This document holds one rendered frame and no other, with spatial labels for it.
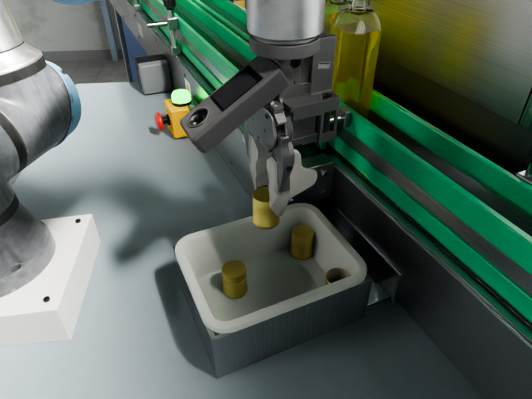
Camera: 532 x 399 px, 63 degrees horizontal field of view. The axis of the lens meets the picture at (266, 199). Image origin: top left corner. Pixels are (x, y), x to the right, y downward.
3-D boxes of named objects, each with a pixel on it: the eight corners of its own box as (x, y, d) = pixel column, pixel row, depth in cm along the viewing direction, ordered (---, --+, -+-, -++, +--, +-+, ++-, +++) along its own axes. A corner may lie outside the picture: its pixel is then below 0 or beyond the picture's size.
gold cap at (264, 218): (260, 233, 55) (259, 206, 52) (248, 217, 57) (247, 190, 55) (284, 224, 56) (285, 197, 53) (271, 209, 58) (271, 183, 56)
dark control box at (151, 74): (172, 92, 122) (169, 62, 117) (145, 96, 119) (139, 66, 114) (165, 81, 128) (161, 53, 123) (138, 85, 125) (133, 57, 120)
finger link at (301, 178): (323, 214, 53) (322, 145, 49) (281, 229, 51) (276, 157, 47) (309, 204, 56) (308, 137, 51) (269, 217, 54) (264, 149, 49)
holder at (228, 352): (396, 304, 63) (406, 266, 58) (217, 378, 53) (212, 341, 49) (333, 232, 75) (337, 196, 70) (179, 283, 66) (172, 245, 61)
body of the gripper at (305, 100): (336, 146, 49) (348, 38, 42) (270, 164, 46) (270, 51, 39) (302, 118, 55) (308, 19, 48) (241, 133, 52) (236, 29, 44)
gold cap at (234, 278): (228, 302, 60) (226, 281, 58) (219, 284, 63) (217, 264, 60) (251, 294, 62) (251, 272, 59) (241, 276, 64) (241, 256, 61)
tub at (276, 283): (366, 316, 60) (377, 272, 55) (215, 378, 53) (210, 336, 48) (306, 239, 73) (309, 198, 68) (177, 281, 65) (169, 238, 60)
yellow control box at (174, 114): (203, 134, 102) (201, 105, 98) (172, 141, 100) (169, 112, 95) (195, 122, 107) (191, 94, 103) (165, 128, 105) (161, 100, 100)
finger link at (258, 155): (295, 188, 59) (304, 134, 52) (256, 200, 56) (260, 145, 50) (284, 174, 60) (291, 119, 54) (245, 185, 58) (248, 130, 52)
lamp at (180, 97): (194, 104, 98) (192, 92, 96) (174, 108, 97) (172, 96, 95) (188, 96, 101) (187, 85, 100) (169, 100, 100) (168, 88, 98)
